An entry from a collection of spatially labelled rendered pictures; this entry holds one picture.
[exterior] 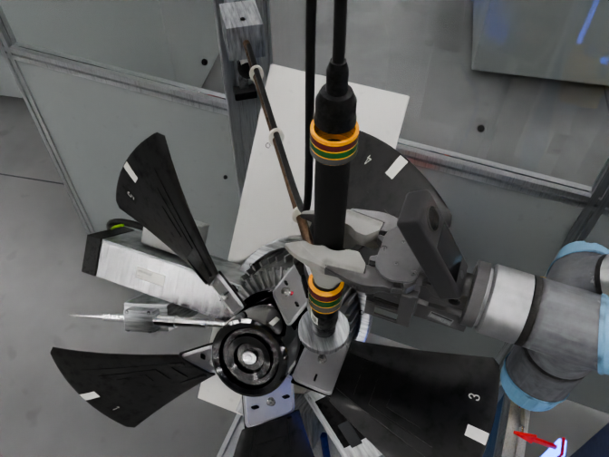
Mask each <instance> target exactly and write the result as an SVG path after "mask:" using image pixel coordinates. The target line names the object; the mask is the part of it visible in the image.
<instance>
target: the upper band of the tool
mask: <svg viewBox="0 0 609 457"><path fill-rule="evenodd" d="M314 126H315V124H314V120H312V122H311V125H310V132H311V135H312V136H313V138H314V139H315V140H316V141H318V142H320V143H322V144H323V145H326V146H332V147H339V146H344V145H347V144H349V143H351V142H353V141H354V140H355V139H356V138H357V136H358V134H359V124H358V122H357V121H356V124H355V126H354V128H353V129H352V130H350V131H348V132H346V133H342V135H341V134H327V133H326V132H323V131H319V129H318V128H317V127H316V126H315V127H314ZM324 134H325V135H324ZM321 135H322V136H321ZM344 135H345V136H344ZM319 136H320V137H319ZM346 136H347V137H346ZM348 137H349V138H348ZM329 139H337V140H341V141H327V140H329ZM355 145H356V144H355ZM355 145H354V146H355ZM354 146H353V147H354ZM315 147H316V146H315ZM316 148H317V147H316ZM317 149H318V150H320V149H319V148H317ZM351 149H352V148H351ZM312 151H313V150H312ZM320 151H323V150H320ZM347 151H349V150H347ZM324 152H328V153H342V152H345V151H342V152H329V151H324ZM314 153H315V152H314ZM315 154H316V153H315ZM316 155H318V154H316ZM351 155H353V154H351ZM351 155H350V156H351ZM318 156H319V155H318ZM350 156H348V157H350ZM319 157H321V156H319ZM348 157H345V158H343V159H346V158H348ZM321 158H324V157H321ZM324 159H327V158H324ZM327 160H342V159H327Z"/></svg>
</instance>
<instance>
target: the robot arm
mask: <svg viewBox="0 0 609 457"><path fill-rule="evenodd" d="M357 244H359V245H362V246H365V247H367V248H377V247H379V249H380V250H379V253H378V255H375V256H370V258H369V264H368V265H366V266H365V262H364V260H363V258H362V256H361V254H360V253H359V252H358V251H355V250H350V248H352V247H353V246H354V245H357ZM343 248H345V250H340V251H338V250H332V249H329V248H327V247H326V246H323V245H321V246H316V245H312V244H309V243H308V242H306V241H305V240H304V239H301V240H296V241H289V242H286V243H285V249H286V250H287V251H288V252H289V253H290V254H291V255H292V256H293V257H295V258H296V259H297V260H299V261H300V262H302V263H304V264H305V265H307V266H308V267H309V268H310V270H311V273H312V275H313V278H314V282H315V284H316V285H317V286H319V287H322V288H326V289H331V288H334V287H335V286H336V285H337V284H339V283H340V282H344V283H345V284H346V285H347V286H349V287H351V288H353V289H355V290H357V291H359V292H362V293H365V295H366V300H365V307H364V313H366V314H369V315H372V316H377V317H379V318H382V319H385V320H387V321H390V322H393V323H395V324H398V325H401V326H406V327H408V326H409V323H410V321H411V317H412V316H417V317H420V318H423V319H426V320H429V321H431V322H434V323H437V324H440V325H443V326H447V327H450V328H453V329H456V330H459V331H461V332H464V331H465V329H466V326H467V327H470V328H472V327H473V326H475V330H476V332H477V333H480V334H482V335H487V336H490V337H493V338H496V339H498V340H501V341H504V342H507V343H510V344H514V345H515V346H514V348H513V349H512V351H511V352H510V353H509V354H508V355H507V356H506V358H505V360H504V364H503V366H502V369H501V373H500V380H501V384H502V387H503V389H504V391H505V393H506V394H507V396H508V397H509V398H510V399H511V400H512V401H513V402H514V403H515V404H517V405H518V406H519V407H522V408H524V409H527V410H529V411H533V412H543V411H547V410H550V409H552V408H554V407H555V406H556V405H557V404H560V403H562V402H563V401H564V400H565V399H566V398H567V397H568V395H569V394H570V392H571V391H572V390H573V389H574V388H575V387H576V386H577V385H578V384H579V383H580V382H581V381H582V380H583V379H584V378H585V377H586V376H587V375H588V374H590V373H591V372H592V371H593V370H594V371H596V372H598V374H600V375H603V374H608V375H609V249H607V248H605V247H604V246H602V245H599V244H597V243H586V242H585V241H576V242H572V243H569V244H567V245H565V246H564V247H563V248H561V250H560V251H559V252H558V254H557V256H556V259H555V260H554V261H553V262H552V263H551V265H550V267H549V269H548V271H547V273H546V278H544V277H540V276H536V275H532V274H528V273H526V272H523V271H519V270H516V269H514V268H510V267H505V266H501V265H499V264H496V265H495V266H494V267H493V268H491V264H490V263H488V262H485V261H481V260H479V261H478V262H477V264H476V266H475V268H474V271H473V273H472V274H470V273H468V272H467V270H468V264H467V262H466V260H465V258H464V257H463V255H462V254H461V252H460V250H459V247H458V245H457V243H456V241H455V239H454V237H453V236H452V234H451V232H450V229H449V227H448V225H447V223H446V222H445V220H444V218H443V217H442V215H441V213H440V210H439V208H438V206H437V204H436V202H435V200H434V198H433V197H432V195H431V193H430V191H429V190H417V191H412V192H409V193H407V195H406V198H405V201H404V203H403V206H402V208H401V213H400V216H399V218H398V219H397V218H395V217H394V216H392V215H390V214H387V213H384V212H380V211H374V210H367V209H347V210H346V217H345V228H344V238H343ZM458 301H459V302H458ZM376 307H378V308H380V309H383V310H386V311H389V312H392V313H394V314H397V315H398V316H397V319H394V318H391V317H388V316H384V315H381V314H378V313H375V312H374V309H375V308H376Z"/></svg>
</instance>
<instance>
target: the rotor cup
mask: <svg viewBox="0 0 609 457"><path fill-rule="evenodd" d="M274 289H275V288H274V287H272V288H265V289H261V290H259V291H256V292H255V293H254V294H252V295H251V296H249V297H248V298H246V299H245V300H244V302H245V303H246V306H245V307H244V308H243V309H242V310H241V311H240V312H238V313H237V314H236V315H235V317H233V318H232V319H231V320H229V321H228V322H226V323H225V324H224V325H223V326H222V327H221V328H220V329H219V330H218V332H217V334H216V336H215V338H214V341H213V344H212V348H211V358H212V363H213V366H214V369H215V371H216V373H217V376H218V377H219V379H220V380H221V381H222V382H223V383H224V384H225V385H226V386H227V387H228V388H229V389H231V390H232V391H234V392H235V393H237V394H241V395H244V396H249V397H259V396H264V395H267V394H270V393H272V392H273V391H274V390H276V389H277V388H278V387H279V386H280V385H281V384H282V383H283V382H284V380H285V379H286V378H287V376H289V375H290V373H291V374H293V373H294V370H295V368H296V365H297V363H298V361H299V358H300V356H301V354H302V352H303V350H304V348H305V347H304V345H303V344H301V343H300V338H299V334H298V329H296V330H294V329H293V328H292V326H288V325H287V324H286V323H285V320H284V319H283V317H282V315H281V312H280V310H279V308H278V306H277V304H276V301H275V299H274V297H273V292H274ZM275 317H278V318H279V319H280V320H279V321H278V322H277V323H276V324H274V325H273V326H272V325H270V324H269V323H270V322H271V321H272V320H273V319H274V318H275ZM245 351H251V352H253V353H254V354H255V355H256V361H255V362H254V363H253V364H252V365H247V364H246V363H245V362H244V361H243V359H242V355H243V353H244V352H245ZM294 361H295V366H294V367H293V368H292V369H291V371H290V372H289V373H288V371H289V368H290V366H291V365H292V364H293V363H294Z"/></svg>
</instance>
